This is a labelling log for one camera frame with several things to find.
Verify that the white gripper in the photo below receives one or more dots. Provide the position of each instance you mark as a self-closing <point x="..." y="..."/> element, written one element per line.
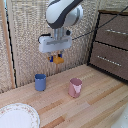
<point x="55" y="44"/>

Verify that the orange toast piece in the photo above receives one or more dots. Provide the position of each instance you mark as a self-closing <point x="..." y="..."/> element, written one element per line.
<point x="58" y="60"/>

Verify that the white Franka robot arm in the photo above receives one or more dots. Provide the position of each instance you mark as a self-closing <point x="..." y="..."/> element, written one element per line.
<point x="61" y="15"/>

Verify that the woven bamboo screen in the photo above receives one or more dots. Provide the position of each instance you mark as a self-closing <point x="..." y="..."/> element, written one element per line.
<point x="33" y="43"/>

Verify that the blue cup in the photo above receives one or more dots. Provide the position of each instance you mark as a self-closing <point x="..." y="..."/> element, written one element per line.
<point x="40" y="82"/>

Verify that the pink cup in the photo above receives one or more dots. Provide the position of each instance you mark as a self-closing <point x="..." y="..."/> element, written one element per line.
<point x="75" y="87"/>

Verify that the dark wooden drawer cabinet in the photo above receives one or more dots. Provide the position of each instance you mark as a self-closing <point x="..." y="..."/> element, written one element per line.
<point x="111" y="45"/>

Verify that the white floral plate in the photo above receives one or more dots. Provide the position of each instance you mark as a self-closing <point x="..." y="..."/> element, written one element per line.
<point x="16" y="116"/>

